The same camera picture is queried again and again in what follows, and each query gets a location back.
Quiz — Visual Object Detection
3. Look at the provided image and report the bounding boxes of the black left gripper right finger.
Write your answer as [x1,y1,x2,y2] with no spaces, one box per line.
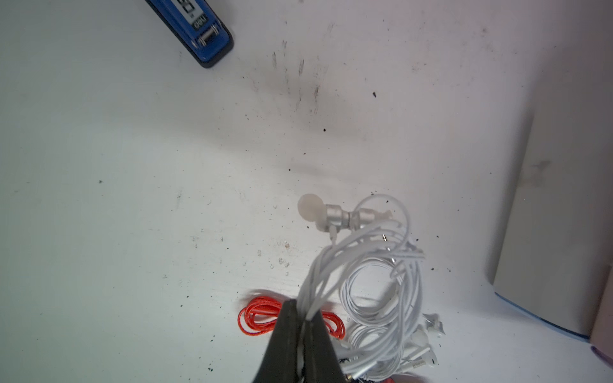
[303,311,346,383]

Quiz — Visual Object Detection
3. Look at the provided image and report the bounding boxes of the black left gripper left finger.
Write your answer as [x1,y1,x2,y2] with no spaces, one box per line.
[253,299,302,383]

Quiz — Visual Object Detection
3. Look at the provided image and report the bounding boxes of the white wired earphones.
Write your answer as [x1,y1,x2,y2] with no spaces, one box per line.
[296,192,426,381]
[346,314,445,382]

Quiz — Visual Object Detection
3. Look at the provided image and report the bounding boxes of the white drawer cabinet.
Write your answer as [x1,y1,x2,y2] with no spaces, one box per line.
[493,89,612,340]

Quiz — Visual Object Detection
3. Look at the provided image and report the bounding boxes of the blue stapler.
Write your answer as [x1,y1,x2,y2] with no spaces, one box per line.
[146,0,234,69]

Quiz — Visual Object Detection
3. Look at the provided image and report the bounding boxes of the red wired earphones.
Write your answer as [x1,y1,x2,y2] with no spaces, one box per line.
[237,295,346,340]

